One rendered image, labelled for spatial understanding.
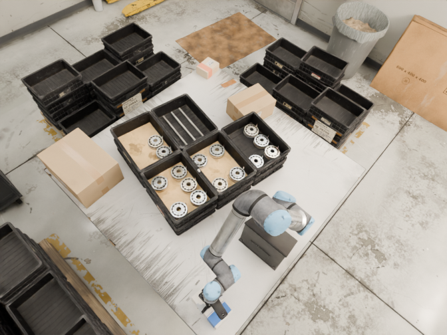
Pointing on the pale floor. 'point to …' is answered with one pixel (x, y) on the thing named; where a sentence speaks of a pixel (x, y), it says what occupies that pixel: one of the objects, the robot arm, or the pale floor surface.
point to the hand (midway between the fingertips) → (211, 305)
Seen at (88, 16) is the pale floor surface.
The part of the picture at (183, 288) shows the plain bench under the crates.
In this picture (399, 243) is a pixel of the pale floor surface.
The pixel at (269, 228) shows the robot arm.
